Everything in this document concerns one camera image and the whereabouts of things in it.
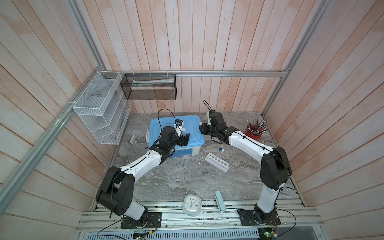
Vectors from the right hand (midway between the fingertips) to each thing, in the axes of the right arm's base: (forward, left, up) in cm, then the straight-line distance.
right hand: (199, 127), depth 91 cm
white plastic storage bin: (-13, +8, -7) cm, 17 cm away
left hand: (-6, +10, +1) cm, 12 cm away
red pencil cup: (0, -38, -10) cm, 39 cm away
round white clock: (-41, +4, -15) cm, 44 cm away
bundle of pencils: (+2, -37, -3) cm, 37 cm away
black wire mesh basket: (+32, +36, +7) cm, 49 cm away
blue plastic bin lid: (+2, +5, -1) cm, 5 cm away
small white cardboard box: (-1, +47, -14) cm, 49 cm away
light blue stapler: (-38, -10, -13) cm, 41 cm away
